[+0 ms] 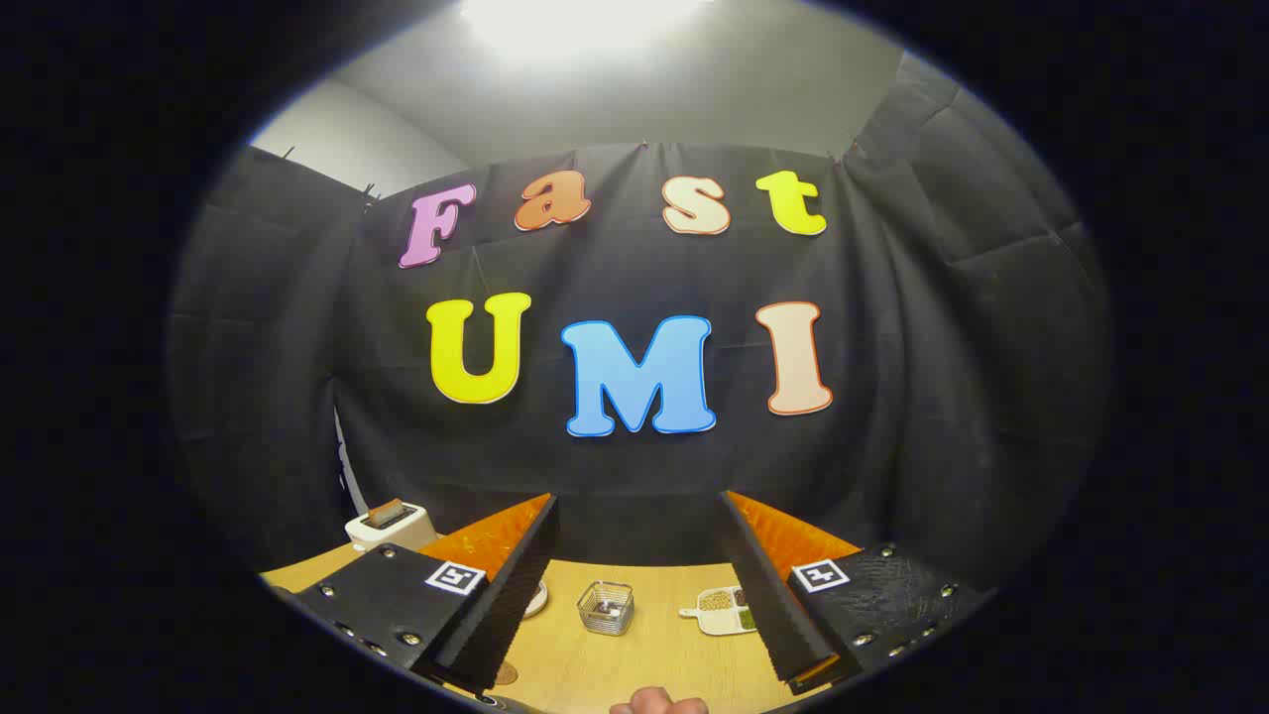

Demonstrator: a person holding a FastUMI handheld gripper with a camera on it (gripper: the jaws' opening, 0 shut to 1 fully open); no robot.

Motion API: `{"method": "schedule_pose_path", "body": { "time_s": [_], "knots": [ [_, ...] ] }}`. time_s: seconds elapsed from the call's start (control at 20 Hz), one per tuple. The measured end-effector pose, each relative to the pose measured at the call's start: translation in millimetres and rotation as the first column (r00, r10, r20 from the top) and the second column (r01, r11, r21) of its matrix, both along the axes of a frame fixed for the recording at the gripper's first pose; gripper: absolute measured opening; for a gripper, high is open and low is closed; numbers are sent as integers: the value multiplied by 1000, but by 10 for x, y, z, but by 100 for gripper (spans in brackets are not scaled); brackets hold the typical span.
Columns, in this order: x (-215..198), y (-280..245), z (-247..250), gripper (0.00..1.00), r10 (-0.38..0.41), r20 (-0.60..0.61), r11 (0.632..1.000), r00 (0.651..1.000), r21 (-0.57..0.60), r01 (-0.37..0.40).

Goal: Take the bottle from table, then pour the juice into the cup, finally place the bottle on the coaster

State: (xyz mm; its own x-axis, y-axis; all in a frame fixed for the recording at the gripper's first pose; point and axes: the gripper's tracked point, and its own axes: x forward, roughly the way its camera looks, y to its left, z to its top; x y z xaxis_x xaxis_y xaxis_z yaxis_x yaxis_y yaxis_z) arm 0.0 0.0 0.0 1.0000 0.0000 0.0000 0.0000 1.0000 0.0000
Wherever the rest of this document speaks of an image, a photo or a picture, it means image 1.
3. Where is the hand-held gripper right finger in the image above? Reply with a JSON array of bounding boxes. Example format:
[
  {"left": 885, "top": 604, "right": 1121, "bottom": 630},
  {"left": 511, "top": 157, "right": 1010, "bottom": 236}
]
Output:
[{"left": 716, "top": 489, "right": 992, "bottom": 693}]

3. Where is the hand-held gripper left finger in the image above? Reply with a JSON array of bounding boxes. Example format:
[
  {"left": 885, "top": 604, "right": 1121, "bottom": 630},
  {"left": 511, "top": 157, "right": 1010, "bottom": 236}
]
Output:
[{"left": 273, "top": 493, "right": 559, "bottom": 695}]

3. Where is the white divided dish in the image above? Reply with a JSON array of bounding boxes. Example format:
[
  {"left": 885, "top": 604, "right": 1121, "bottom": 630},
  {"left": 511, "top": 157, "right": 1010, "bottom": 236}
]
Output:
[{"left": 679, "top": 585, "right": 759, "bottom": 637}]

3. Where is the wooden table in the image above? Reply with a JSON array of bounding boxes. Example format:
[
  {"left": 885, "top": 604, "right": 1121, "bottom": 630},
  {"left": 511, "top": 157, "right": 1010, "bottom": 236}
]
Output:
[{"left": 260, "top": 543, "right": 864, "bottom": 714}]

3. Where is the white toaster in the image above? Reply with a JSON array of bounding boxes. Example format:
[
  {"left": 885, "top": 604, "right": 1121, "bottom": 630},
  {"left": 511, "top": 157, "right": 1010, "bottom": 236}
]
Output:
[{"left": 345, "top": 499, "right": 439, "bottom": 553}]

